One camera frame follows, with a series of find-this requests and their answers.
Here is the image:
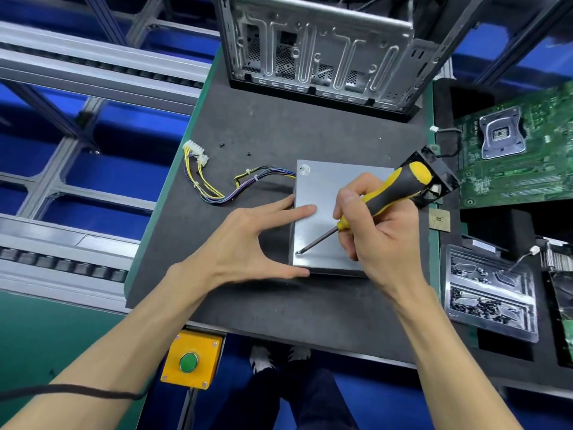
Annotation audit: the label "person's left hand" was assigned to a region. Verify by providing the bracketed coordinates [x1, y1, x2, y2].
[165, 194, 319, 305]

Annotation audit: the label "person's right hand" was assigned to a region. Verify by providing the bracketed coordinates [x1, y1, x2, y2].
[333, 171, 431, 305]

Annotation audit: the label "yellow handled screwdriver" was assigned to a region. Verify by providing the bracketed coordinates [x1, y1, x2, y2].
[295, 161, 437, 258]

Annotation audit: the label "grey power supply cover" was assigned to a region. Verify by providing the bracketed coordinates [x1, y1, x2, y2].
[288, 159, 399, 277]

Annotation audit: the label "person's left forearm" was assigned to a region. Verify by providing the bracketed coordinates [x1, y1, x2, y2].
[0, 273, 207, 430]

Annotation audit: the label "person's right forearm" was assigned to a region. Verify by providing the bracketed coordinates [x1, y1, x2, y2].
[389, 282, 525, 430]

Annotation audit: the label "person's left shoe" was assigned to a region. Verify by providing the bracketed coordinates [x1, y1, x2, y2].
[249, 345, 275, 375]

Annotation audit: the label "person's dark trousers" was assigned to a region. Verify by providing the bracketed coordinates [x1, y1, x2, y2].
[210, 358, 359, 430]

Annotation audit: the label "small square processor chip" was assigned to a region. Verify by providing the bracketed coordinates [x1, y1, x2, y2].
[428, 207, 452, 233]

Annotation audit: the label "black cooling fan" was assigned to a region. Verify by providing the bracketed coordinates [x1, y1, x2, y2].
[398, 128, 465, 204]

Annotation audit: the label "yellow button box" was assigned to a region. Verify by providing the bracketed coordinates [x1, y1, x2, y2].
[160, 329, 224, 391]

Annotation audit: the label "black foam parts tray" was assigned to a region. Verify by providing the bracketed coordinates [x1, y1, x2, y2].
[430, 80, 573, 400]

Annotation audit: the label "clear plastic screw tray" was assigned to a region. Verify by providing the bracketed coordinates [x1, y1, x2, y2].
[442, 244, 541, 344]

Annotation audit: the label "black foam work mat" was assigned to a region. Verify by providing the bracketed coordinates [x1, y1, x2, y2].
[125, 53, 444, 368]

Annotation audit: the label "green motherboard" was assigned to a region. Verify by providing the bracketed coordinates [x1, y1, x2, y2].
[457, 80, 573, 210]

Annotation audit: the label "silver heatsink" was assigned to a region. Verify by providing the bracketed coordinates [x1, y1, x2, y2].
[540, 237, 573, 274]

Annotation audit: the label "silver computer tower chassis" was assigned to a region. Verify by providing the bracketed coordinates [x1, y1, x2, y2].
[212, 0, 494, 122]

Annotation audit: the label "black hard disk drive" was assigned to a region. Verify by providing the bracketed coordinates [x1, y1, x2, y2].
[548, 271, 573, 364]

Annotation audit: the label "thin black cable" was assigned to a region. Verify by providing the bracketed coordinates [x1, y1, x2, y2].
[0, 382, 149, 404]

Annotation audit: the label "aluminium conveyor frame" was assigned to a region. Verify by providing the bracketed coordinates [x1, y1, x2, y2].
[0, 0, 573, 314]

